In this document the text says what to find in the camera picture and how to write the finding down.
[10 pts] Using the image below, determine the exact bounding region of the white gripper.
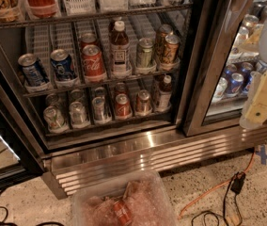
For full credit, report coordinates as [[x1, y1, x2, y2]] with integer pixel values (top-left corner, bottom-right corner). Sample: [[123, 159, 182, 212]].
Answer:
[[239, 72, 267, 129]]

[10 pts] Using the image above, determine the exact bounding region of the silver redbull can front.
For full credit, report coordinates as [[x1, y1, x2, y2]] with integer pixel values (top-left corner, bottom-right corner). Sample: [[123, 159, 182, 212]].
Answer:
[[92, 96, 109, 122]]

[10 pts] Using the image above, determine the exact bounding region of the silver redbull can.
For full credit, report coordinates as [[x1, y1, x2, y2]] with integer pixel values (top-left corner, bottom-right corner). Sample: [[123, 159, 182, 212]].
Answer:
[[95, 87, 106, 98], [92, 96, 109, 122]]

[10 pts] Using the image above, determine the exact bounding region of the blue pepsi can right fridge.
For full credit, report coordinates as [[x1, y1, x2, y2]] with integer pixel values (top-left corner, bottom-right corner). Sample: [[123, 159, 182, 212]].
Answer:
[[226, 73, 243, 97]]

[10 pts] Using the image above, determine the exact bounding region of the white can right fridge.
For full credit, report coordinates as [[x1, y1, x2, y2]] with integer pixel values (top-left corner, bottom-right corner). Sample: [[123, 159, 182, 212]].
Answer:
[[212, 77, 228, 101]]

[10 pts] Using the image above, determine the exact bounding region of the glass fridge door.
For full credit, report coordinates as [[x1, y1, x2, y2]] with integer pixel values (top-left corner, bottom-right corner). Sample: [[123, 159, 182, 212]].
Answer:
[[184, 0, 267, 136]]

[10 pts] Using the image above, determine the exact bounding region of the brown orange can front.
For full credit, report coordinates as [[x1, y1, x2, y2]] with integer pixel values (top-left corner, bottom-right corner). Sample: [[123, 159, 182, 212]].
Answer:
[[161, 34, 180, 64]]

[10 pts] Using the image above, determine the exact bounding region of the brown orange can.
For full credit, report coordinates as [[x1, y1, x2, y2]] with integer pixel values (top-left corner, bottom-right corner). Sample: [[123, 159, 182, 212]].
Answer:
[[161, 34, 180, 64], [155, 24, 173, 57]]

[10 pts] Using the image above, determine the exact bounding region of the brown orange can rear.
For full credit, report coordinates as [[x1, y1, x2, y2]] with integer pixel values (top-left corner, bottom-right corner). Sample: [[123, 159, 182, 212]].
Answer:
[[155, 24, 173, 57]]

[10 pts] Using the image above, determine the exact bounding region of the brown can bottom shelf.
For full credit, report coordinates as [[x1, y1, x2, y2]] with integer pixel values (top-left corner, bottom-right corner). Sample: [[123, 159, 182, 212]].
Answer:
[[135, 89, 151, 114]]

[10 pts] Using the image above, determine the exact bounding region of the green can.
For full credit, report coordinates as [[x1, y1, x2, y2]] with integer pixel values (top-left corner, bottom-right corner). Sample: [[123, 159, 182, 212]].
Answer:
[[136, 38, 154, 68]]

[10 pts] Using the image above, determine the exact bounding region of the red can bottom shelf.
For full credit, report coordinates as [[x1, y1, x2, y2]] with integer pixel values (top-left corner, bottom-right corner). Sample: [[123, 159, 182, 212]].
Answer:
[[115, 93, 131, 117]]

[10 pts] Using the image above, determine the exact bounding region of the red can bottom rear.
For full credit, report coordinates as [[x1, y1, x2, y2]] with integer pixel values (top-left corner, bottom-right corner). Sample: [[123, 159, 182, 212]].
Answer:
[[114, 82, 128, 96]]

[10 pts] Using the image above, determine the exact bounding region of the silver redbull can rear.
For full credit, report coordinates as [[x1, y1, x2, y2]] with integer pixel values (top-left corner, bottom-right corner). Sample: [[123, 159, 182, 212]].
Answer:
[[95, 87, 106, 98]]

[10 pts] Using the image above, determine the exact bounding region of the red coke can middle shelf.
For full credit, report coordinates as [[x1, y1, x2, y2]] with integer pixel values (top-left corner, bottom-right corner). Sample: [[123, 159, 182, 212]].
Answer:
[[82, 44, 105, 77]]

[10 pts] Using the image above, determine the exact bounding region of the red coke can in bin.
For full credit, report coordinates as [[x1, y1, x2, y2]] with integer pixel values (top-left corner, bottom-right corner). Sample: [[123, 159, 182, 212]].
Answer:
[[113, 200, 132, 226]]

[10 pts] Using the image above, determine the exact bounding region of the red coke can rear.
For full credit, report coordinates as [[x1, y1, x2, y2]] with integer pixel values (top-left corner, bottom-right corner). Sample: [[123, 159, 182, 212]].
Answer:
[[80, 32, 98, 48]]

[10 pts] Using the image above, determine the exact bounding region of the steel fridge base grille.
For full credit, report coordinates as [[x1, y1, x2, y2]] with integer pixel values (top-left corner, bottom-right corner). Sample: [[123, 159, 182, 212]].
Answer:
[[42, 122, 267, 199]]

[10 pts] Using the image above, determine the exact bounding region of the blue pepsi can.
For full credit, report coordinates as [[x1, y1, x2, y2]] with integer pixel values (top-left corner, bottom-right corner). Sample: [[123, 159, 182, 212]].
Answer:
[[50, 49, 76, 81]]

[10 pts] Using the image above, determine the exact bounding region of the silver can rear bottom left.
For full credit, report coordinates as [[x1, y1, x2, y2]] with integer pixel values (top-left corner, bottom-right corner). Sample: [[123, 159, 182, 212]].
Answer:
[[45, 93, 62, 107]]

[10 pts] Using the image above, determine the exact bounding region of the white fruit can bottom left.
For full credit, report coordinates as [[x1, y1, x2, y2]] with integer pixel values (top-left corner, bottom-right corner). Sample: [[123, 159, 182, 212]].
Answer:
[[43, 105, 66, 131]]

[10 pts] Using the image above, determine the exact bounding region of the blue white can left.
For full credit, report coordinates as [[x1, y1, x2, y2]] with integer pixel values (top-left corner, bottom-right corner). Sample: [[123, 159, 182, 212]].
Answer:
[[18, 53, 49, 87]]

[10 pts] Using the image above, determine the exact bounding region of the large red coke can top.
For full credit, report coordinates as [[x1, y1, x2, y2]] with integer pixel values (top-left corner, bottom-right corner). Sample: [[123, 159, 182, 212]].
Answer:
[[27, 0, 57, 18]]

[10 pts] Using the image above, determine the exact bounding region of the black power adapter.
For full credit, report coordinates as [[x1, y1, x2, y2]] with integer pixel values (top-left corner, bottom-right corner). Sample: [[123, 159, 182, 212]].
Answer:
[[230, 172, 245, 195]]

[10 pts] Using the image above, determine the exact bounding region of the small bottle bottom right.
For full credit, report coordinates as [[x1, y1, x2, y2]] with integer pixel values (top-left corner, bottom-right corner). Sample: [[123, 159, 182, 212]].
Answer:
[[156, 75, 172, 111]]

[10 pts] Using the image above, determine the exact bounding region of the brown tea bottle white cap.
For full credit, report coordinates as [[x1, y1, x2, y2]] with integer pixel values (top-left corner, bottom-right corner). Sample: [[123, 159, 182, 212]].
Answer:
[[110, 21, 130, 78]]

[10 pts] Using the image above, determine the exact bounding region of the clear plastic bin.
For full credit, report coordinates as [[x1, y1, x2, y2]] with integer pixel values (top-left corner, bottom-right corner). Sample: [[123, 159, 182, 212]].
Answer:
[[71, 169, 178, 226]]

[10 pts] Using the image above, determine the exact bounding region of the black cable right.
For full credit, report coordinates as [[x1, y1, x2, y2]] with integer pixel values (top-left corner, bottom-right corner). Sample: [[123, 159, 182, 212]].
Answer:
[[191, 186, 244, 226]]

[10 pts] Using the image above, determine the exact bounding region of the orange cable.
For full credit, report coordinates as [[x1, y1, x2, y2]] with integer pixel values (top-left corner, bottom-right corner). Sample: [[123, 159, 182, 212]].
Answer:
[[177, 146, 259, 220]]

